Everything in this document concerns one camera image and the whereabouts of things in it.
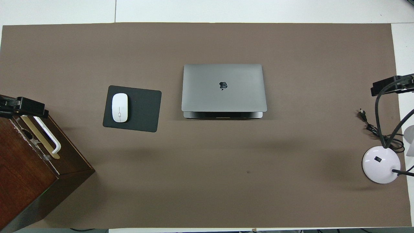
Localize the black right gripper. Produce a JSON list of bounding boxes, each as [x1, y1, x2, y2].
[[371, 74, 414, 97]]

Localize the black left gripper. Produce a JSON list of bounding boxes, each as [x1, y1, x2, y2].
[[0, 95, 49, 119]]

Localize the grey aluminium laptop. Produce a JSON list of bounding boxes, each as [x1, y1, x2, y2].
[[181, 64, 267, 119]]

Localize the dark brown wooden box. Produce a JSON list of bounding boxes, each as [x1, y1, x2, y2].
[[0, 94, 95, 233]]

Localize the white desk lamp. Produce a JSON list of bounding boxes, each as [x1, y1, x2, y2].
[[362, 126, 414, 184]]

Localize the white computer mouse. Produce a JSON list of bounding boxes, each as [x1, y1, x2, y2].
[[112, 93, 129, 123]]

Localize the black mouse pad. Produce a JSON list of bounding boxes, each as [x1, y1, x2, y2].
[[103, 85, 162, 133]]

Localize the brown paper table mat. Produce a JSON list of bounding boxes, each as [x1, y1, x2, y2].
[[0, 23, 412, 229]]

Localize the brass handle plate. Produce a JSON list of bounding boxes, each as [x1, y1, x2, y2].
[[20, 116, 60, 160]]

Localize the white box handle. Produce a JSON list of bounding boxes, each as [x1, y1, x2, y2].
[[32, 116, 61, 154]]

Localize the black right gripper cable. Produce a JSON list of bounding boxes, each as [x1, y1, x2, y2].
[[375, 75, 414, 149]]

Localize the black lamp power cable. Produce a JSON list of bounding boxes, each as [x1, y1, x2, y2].
[[358, 109, 405, 153]]

